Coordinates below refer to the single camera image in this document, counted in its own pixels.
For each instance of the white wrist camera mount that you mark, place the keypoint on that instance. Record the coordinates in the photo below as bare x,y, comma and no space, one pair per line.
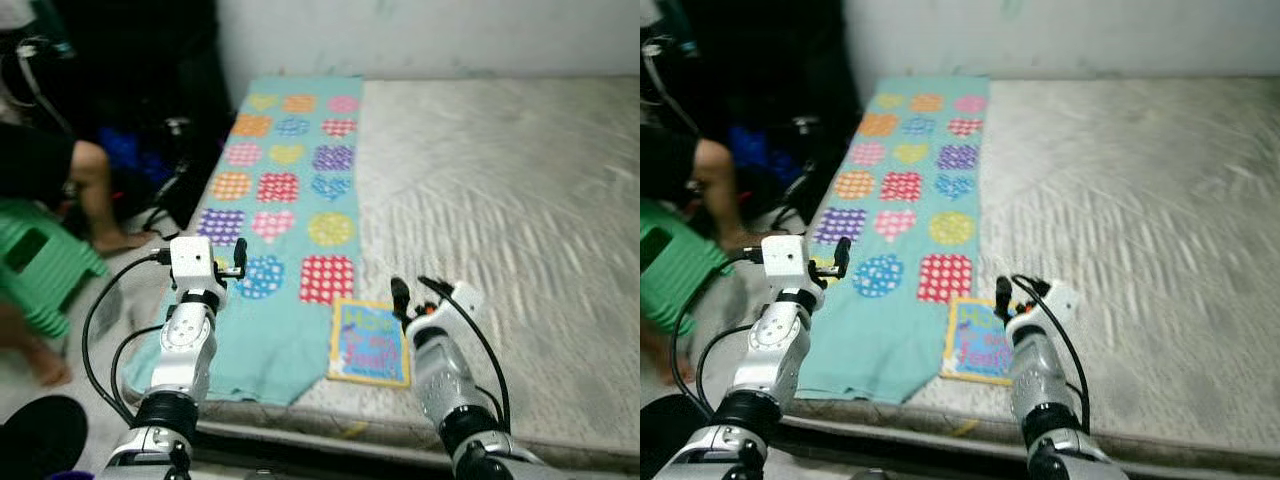
190,262
455,305
1045,305
785,262

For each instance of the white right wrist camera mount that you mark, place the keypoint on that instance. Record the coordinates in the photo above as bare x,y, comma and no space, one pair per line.
455,305
1045,305

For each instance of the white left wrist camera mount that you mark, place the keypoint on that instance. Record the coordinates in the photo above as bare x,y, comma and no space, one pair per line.
190,262
785,262

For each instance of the blue bag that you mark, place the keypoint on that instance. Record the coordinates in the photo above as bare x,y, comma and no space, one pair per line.
750,150
125,150

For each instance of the blue yellow children's book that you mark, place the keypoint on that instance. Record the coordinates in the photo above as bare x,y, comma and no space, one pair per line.
368,345
975,345

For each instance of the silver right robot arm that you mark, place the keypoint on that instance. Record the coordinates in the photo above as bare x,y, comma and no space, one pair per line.
1040,385
445,380

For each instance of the grey quilted mattress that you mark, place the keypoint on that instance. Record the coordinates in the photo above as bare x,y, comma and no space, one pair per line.
1130,200
500,200

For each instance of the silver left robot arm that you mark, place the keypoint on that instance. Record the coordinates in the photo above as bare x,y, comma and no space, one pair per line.
185,350
770,350

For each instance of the teal blanket with colourful hearts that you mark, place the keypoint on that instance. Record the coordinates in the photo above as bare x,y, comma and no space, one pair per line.
270,340
890,340

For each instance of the dark bed base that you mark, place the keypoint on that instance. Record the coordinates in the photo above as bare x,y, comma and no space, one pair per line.
300,450
900,450

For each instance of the person in black shorts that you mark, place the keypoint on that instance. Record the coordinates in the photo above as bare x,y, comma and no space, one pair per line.
715,180
90,180

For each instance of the green plastic stool stack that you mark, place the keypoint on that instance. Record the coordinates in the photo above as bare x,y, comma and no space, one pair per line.
680,270
40,270

